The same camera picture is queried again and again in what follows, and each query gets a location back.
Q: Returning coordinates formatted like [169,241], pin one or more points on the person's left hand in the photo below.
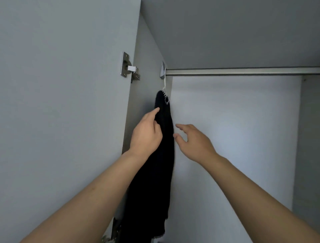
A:
[146,137]

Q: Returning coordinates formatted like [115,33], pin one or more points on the person's right hand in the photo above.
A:
[197,146]

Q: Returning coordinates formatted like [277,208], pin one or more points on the black cardigan white trim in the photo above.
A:
[155,187]

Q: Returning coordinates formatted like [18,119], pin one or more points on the white wardrobe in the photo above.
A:
[62,100]

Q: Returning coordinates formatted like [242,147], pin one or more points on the person's right forearm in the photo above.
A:
[262,205]

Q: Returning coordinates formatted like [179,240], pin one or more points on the person's left forearm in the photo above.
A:
[87,207]

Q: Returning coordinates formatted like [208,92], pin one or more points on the metal wardrobe rail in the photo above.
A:
[237,71]

